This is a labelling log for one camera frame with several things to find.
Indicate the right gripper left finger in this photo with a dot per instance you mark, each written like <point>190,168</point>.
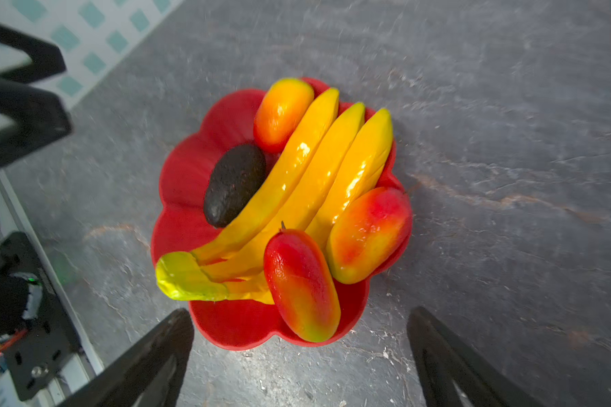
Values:
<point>150,373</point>

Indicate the yellow fake banana bunch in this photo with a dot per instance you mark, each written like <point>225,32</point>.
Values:
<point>330,159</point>

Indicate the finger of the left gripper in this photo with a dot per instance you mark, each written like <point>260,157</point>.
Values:
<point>38,119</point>
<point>46,59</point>

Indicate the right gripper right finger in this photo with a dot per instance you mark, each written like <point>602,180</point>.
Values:
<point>447,366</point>

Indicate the red yellow fake mango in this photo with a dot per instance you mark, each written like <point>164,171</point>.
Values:
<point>281,110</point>
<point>302,286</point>
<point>367,234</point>

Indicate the dark fake avocado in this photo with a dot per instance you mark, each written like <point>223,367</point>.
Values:
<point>236,178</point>

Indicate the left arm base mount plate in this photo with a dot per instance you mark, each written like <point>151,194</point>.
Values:
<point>36,333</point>

